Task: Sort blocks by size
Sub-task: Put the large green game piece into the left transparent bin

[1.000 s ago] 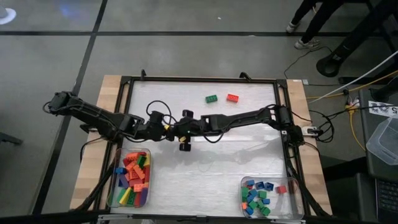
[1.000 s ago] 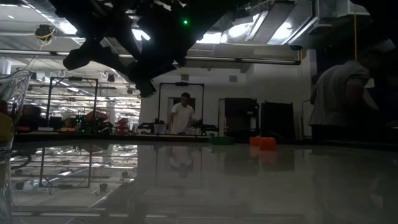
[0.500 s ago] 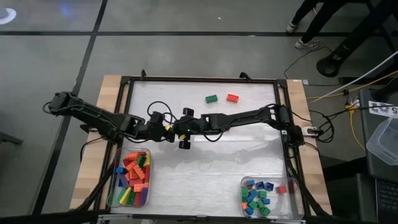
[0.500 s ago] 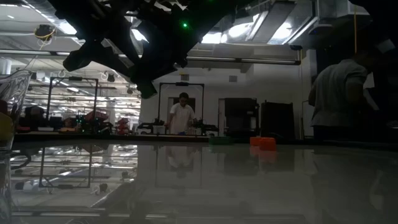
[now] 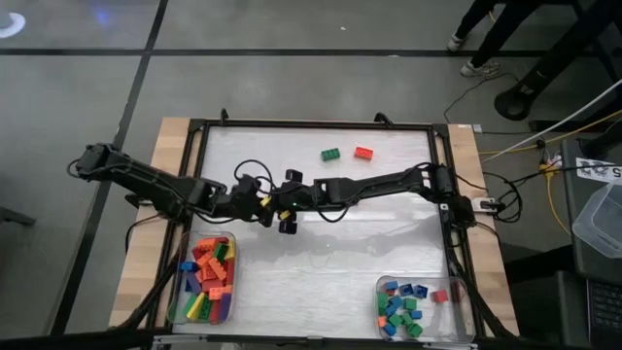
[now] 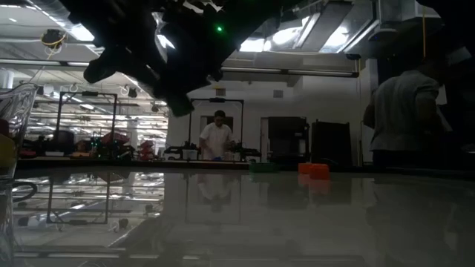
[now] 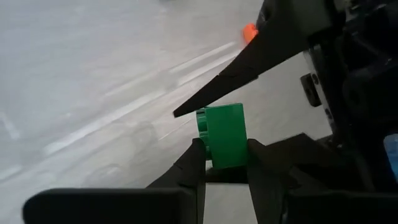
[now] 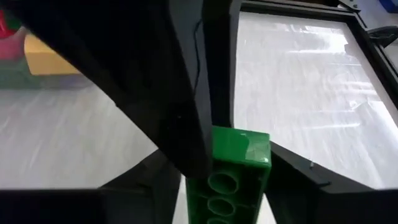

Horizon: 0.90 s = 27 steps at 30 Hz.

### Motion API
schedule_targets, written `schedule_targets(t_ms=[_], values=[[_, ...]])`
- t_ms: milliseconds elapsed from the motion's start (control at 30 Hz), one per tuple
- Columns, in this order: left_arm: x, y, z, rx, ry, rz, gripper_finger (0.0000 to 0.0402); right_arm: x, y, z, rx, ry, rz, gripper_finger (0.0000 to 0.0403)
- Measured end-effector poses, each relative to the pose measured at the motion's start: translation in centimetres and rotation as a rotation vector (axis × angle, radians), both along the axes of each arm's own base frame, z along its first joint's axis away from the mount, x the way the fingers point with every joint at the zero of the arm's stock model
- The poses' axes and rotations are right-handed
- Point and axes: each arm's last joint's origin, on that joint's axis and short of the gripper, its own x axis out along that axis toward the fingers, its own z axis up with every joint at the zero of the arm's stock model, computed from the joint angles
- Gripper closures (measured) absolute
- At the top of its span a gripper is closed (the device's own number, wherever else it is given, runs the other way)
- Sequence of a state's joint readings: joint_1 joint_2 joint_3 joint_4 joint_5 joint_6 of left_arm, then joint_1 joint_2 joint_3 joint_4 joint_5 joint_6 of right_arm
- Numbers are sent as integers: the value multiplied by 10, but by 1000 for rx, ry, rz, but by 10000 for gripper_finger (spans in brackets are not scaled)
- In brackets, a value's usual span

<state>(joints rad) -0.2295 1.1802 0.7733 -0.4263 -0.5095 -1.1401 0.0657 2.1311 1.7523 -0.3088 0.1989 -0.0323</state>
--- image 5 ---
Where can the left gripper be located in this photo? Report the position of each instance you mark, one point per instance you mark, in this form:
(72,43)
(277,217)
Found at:
(245,204)

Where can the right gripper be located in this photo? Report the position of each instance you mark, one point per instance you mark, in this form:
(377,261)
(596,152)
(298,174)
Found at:
(301,198)

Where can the long red toy block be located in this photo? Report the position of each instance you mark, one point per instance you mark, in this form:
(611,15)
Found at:
(198,253)
(215,310)

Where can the long purple toy block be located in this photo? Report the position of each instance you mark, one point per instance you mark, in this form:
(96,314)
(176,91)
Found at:
(193,283)
(225,307)

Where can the long yellow toy block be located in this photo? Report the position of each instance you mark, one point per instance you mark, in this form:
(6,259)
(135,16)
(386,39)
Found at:
(196,307)

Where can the long green block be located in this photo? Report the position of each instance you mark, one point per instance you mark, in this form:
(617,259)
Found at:
(188,305)

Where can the small blue toy block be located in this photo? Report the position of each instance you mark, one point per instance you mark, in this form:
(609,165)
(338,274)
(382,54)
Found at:
(390,330)
(420,291)
(396,301)
(405,290)
(391,286)
(391,310)
(416,314)

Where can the small orange toy block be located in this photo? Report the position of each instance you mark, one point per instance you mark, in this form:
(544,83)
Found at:
(382,321)

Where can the small red toy block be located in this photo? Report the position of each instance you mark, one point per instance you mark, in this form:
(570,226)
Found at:
(439,295)

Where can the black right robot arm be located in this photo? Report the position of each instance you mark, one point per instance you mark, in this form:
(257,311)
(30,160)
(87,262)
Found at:
(389,182)

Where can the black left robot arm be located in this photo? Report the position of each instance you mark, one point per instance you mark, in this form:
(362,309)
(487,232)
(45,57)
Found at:
(146,180)

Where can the clear plastic bin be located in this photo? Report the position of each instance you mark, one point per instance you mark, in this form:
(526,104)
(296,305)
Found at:
(452,321)
(175,318)

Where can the small white tag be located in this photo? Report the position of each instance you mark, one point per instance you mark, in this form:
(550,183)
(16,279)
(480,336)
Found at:
(477,129)

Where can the person's shoe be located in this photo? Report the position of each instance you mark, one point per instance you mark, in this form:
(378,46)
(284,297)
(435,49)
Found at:
(480,69)
(456,43)

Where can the black crossbar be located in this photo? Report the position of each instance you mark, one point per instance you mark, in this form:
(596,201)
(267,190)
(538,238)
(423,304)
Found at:
(73,340)

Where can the black chair base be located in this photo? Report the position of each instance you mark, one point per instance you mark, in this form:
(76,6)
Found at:
(17,217)

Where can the power strip with plugs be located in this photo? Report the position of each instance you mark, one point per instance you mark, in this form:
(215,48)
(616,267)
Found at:
(549,165)

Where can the person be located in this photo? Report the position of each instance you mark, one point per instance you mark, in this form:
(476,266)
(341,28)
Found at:
(505,29)

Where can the dark grey cart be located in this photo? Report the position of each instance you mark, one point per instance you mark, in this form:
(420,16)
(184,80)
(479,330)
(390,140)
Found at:
(576,272)

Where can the black floor stand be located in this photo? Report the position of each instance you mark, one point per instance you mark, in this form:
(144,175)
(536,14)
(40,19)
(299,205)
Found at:
(559,53)

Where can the white paper label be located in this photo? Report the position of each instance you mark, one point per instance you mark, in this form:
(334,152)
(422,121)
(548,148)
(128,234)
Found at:
(595,170)

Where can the clear plastic storage tub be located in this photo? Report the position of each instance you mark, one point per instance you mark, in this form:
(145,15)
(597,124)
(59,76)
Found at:
(600,223)

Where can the white floor disc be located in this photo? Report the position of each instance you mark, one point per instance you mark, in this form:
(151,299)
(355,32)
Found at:
(20,28)

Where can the black stand foot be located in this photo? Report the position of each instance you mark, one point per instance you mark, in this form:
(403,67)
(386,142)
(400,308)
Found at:
(602,143)

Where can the black keyboard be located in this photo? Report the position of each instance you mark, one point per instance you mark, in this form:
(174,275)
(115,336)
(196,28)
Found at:
(607,311)

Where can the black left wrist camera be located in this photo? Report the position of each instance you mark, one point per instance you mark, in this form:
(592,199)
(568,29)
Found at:
(247,185)

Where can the black metal table frame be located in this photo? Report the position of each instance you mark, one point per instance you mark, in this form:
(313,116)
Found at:
(316,123)

